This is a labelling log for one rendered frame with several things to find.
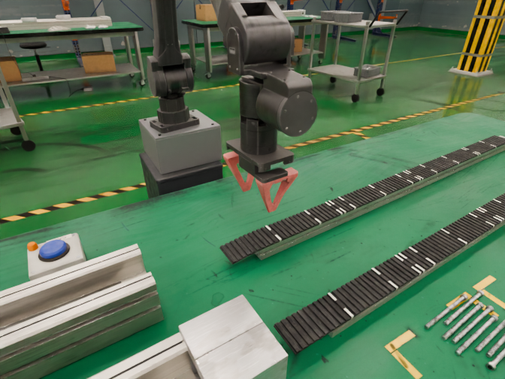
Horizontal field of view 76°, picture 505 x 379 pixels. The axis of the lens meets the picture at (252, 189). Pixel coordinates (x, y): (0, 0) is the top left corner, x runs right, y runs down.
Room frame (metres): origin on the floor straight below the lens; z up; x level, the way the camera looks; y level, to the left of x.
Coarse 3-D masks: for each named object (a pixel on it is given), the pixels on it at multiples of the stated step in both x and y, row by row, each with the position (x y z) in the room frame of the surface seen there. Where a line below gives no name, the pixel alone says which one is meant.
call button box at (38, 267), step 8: (64, 240) 0.44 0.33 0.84; (72, 240) 0.44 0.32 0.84; (72, 248) 0.42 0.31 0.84; (80, 248) 0.42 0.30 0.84; (32, 256) 0.40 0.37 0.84; (40, 256) 0.40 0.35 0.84; (56, 256) 0.40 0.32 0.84; (64, 256) 0.40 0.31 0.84; (72, 256) 0.40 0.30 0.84; (80, 256) 0.40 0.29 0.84; (32, 264) 0.38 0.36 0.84; (40, 264) 0.38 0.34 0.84; (48, 264) 0.38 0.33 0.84; (56, 264) 0.38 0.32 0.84; (64, 264) 0.38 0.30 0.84; (72, 264) 0.39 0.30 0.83; (32, 272) 0.37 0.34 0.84; (40, 272) 0.37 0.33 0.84; (48, 272) 0.37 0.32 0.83
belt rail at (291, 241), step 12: (504, 144) 0.93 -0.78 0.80; (480, 156) 0.86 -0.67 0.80; (456, 168) 0.80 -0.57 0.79; (420, 180) 0.71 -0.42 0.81; (432, 180) 0.74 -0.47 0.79; (396, 192) 0.66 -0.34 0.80; (408, 192) 0.69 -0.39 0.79; (372, 204) 0.62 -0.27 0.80; (384, 204) 0.64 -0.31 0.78; (348, 216) 0.58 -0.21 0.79; (312, 228) 0.52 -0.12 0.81; (324, 228) 0.54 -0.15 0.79; (288, 240) 0.49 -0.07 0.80; (300, 240) 0.50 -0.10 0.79; (264, 252) 0.47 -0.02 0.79; (276, 252) 0.47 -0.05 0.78
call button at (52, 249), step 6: (54, 240) 0.43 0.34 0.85; (60, 240) 0.43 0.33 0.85; (42, 246) 0.41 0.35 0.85; (48, 246) 0.41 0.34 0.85; (54, 246) 0.41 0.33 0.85; (60, 246) 0.41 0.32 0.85; (66, 246) 0.42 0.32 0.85; (42, 252) 0.40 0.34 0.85; (48, 252) 0.40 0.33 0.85; (54, 252) 0.40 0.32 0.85; (60, 252) 0.40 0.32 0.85; (48, 258) 0.39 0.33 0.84
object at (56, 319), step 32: (128, 256) 0.38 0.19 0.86; (32, 288) 0.31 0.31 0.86; (64, 288) 0.32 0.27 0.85; (96, 288) 0.34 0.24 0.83; (128, 288) 0.31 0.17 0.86; (0, 320) 0.28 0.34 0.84; (32, 320) 0.26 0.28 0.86; (64, 320) 0.26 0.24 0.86; (96, 320) 0.28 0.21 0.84; (128, 320) 0.30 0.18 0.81; (160, 320) 0.32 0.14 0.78; (0, 352) 0.22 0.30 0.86; (32, 352) 0.24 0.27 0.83; (64, 352) 0.25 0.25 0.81
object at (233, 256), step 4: (228, 244) 0.46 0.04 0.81; (220, 248) 0.46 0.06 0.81; (224, 248) 0.45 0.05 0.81; (228, 248) 0.45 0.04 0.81; (232, 248) 0.45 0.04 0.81; (224, 252) 0.45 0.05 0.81; (228, 252) 0.44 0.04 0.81; (232, 252) 0.44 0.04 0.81; (236, 252) 0.45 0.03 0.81; (228, 256) 0.43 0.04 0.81; (232, 256) 0.43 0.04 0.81; (236, 256) 0.43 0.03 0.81; (232, 260) 0.42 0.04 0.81; (236, 260) 0.43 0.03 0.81; (232, 264) 0.42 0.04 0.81
